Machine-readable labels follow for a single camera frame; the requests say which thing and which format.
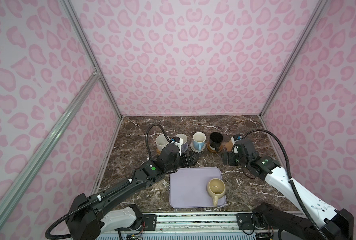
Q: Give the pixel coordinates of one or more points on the brown wooden round coaster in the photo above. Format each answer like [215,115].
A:
[213,150]

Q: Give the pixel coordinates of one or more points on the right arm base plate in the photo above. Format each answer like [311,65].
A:
[252,221]

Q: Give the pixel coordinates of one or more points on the beige yellow mug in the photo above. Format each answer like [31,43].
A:
[216,189]

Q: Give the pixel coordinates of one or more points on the white woven round coaster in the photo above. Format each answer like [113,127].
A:
[194,149]

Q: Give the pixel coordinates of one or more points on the black mug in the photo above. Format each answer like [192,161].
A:
[216,139]

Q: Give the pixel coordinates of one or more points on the cork paw shaped coaster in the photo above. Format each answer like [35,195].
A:
[229,146]

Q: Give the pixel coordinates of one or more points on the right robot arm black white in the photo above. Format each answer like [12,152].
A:
[322,221]

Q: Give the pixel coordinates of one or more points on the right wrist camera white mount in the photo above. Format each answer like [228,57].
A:
[236,140]

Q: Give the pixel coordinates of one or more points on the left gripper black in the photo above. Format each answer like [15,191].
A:
[192,161]

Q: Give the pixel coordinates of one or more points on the lavender serving tray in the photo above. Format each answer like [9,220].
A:
[188,187]

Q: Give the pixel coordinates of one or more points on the white mug blue handle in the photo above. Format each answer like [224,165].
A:
[199,139]

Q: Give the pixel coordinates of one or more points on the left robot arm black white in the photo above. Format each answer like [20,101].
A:
[84,221]

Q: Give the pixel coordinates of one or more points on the aluminium mounting rail front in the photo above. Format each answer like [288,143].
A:
[185,226]

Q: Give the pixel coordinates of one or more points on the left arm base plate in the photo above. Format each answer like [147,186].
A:
[144,223]

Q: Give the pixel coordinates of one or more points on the aluminium frame diagonal bar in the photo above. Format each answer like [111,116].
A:
[23,181]

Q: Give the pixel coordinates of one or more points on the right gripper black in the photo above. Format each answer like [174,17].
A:
[230,155]

